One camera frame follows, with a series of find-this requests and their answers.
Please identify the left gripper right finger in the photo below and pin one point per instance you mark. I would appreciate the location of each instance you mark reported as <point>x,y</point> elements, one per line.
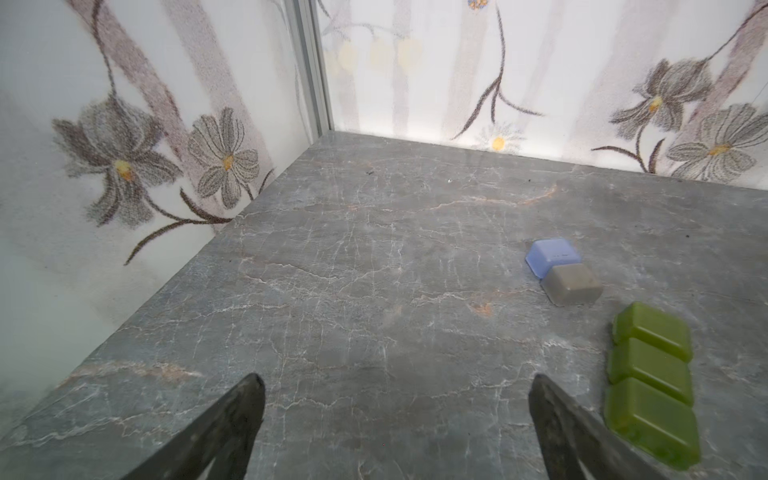
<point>573,442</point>

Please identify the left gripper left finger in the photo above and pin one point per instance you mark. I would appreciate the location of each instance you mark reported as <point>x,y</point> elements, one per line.
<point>216,445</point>

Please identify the green block strip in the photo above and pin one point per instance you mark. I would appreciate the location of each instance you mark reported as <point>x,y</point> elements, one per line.
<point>649,401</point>

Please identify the blue grey block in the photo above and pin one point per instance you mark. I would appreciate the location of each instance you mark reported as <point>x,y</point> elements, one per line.
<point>563,276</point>

